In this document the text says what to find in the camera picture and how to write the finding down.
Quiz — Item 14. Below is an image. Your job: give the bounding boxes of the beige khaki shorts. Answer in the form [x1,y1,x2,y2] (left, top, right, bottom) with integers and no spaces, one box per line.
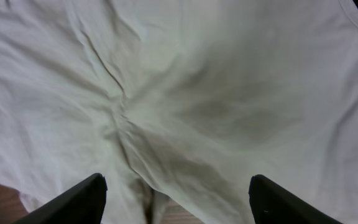
[0,0,358,223]

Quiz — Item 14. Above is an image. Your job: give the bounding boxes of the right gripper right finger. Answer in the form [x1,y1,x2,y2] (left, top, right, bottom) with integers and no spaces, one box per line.
[249,174,341,224]

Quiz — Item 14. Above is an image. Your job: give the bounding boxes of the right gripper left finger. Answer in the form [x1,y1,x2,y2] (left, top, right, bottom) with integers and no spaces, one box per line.
[14,173,108,224]

